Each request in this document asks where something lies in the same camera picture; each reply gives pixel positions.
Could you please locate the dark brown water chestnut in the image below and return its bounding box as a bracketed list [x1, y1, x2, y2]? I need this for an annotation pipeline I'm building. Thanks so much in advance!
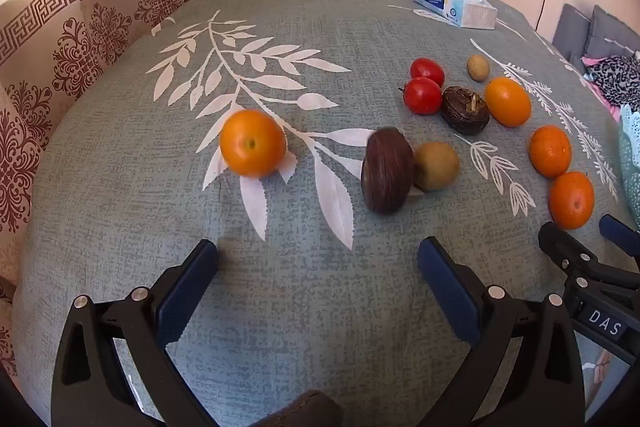
[360, 127, 416, 214]
[441, 86, 491, 136]

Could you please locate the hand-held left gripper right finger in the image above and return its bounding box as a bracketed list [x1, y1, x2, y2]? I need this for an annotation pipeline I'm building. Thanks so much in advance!
[417, 236, 587, 427]

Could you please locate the grey leaf-print bedsheet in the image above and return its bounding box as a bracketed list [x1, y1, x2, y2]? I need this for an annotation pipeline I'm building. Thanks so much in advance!
[10, 0, 640, 427]

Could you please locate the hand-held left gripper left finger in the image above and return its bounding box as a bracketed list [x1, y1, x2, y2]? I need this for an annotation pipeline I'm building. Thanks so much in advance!
[51, 238, 221, 427]

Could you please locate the round green-brown kiwi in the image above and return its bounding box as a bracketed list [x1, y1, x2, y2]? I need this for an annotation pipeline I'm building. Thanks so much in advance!
[412, 142, 461, 191]

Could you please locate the pink cloth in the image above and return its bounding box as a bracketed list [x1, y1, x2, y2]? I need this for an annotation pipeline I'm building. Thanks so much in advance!
[580, 52, 640, 118]

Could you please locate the leopard print cloth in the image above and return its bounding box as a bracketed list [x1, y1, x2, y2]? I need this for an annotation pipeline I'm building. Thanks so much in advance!
[587, 54, 640, 108]

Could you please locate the light blue lace basket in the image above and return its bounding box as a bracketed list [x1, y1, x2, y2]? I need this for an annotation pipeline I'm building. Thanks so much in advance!
[617, 104, 640, 228]

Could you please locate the red tomato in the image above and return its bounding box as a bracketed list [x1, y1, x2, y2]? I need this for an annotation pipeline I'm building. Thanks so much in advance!
[399, 77, 443, 115]
[410, 58, 446, 88]

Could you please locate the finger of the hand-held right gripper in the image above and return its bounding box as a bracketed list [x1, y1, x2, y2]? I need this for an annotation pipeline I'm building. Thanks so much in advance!
[538, 221, 640, 308]
[599, 213, 640, 258]

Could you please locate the orange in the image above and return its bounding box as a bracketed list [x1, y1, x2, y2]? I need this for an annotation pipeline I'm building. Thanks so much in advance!
[529, 125, 573, 179]
[484, 76, 532, 128]
[548, 171, 596, 231]
[219, 108, 288, 179]

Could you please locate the beige patterned curtain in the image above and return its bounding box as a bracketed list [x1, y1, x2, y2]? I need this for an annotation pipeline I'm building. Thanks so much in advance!
[0, 0, 262, 378]

